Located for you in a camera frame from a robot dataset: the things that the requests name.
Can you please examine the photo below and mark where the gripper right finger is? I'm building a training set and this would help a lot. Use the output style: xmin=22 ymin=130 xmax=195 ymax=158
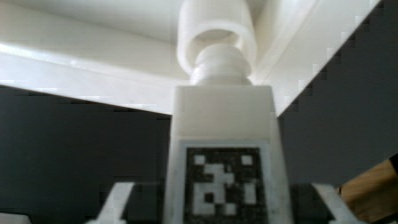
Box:
xmin=312 ymin=183 xmax=365 ymax=224

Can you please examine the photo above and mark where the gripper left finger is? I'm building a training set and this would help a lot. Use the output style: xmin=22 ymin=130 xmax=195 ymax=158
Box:
xmin=85 ymin=182 xmax=134 ymax=224

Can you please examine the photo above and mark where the white table leg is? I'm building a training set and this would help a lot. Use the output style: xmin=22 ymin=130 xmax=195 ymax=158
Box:
xmin=163 ymin=44 xmax=292 ymax=224

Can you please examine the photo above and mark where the white square table top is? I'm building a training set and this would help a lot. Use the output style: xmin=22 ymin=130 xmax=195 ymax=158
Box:
xmin=0 ymin=0 xmax=381 ymax=113

